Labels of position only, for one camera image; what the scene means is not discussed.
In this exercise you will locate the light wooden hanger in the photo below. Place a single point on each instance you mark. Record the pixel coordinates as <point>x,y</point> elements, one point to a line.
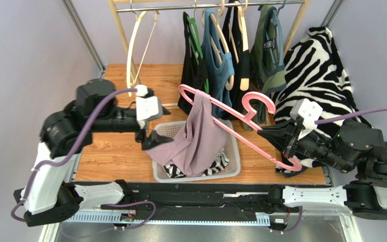
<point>244,47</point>

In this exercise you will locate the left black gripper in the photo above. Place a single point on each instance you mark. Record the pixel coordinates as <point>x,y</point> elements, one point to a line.
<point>153,140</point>

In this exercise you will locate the zebra print blanket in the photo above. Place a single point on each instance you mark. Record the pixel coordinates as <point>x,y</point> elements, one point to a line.
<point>314,70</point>

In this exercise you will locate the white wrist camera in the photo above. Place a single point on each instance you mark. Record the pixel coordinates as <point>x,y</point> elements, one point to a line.
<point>147,106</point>
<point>309,112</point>

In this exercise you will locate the lilac tank top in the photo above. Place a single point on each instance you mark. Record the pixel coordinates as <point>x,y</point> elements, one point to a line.
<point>196,144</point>

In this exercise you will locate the cream hanger under blue top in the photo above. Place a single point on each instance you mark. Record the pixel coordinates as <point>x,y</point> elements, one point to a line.
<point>222,43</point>

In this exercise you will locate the olive green tank top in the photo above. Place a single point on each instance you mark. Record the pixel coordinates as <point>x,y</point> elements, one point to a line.
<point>260,80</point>

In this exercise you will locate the green plastic hanger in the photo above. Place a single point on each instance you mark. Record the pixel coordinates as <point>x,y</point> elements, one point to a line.
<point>194,39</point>

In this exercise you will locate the wooden clothes rack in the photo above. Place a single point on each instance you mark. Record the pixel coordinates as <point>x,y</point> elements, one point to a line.
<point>118,7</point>

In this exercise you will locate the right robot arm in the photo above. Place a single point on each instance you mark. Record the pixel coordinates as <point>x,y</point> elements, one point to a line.
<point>356,146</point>

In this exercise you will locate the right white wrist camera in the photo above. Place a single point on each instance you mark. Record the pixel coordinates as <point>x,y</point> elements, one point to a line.
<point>309,112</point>

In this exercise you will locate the black white striped tank top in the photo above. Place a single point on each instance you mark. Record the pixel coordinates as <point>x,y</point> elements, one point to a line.
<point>218,165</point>

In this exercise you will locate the pink plastic hanger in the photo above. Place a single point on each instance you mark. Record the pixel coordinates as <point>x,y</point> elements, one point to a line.
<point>246,118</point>

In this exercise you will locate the teal plastic hanger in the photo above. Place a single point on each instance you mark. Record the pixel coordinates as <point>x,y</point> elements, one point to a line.
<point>271,35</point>

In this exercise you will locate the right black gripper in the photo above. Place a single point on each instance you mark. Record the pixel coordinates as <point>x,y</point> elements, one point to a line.
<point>291,143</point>

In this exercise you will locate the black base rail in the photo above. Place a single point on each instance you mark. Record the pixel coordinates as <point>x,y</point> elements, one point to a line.
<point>198,202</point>

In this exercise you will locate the blue tank top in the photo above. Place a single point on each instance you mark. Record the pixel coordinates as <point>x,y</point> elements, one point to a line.
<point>218,74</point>

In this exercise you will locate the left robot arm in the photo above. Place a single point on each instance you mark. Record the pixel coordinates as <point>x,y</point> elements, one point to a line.
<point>97,108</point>

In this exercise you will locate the white plastic basket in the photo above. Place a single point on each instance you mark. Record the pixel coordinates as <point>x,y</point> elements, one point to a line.
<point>230,150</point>

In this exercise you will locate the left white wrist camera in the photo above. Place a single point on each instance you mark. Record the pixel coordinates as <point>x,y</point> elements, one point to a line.
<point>147,106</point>

